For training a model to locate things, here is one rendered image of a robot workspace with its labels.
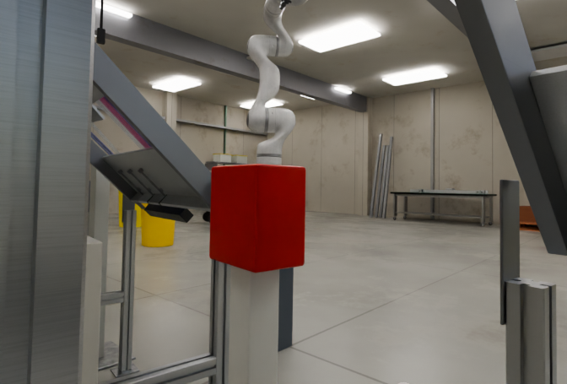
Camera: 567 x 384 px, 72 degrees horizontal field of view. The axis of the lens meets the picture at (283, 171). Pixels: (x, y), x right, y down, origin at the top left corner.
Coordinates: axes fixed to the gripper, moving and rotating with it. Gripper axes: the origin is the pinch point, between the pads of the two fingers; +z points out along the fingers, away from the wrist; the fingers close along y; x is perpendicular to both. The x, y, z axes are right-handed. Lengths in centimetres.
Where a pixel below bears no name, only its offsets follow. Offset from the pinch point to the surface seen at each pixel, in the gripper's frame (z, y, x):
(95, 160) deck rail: 7, -83, -45
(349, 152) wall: -855, -344, 444
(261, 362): 104, -49, 4
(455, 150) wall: -659, -179, 593
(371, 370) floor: 47, -116, 83
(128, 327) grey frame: 33, -138, -14
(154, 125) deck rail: 55, -39, -25
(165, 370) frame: 85, -83, -5
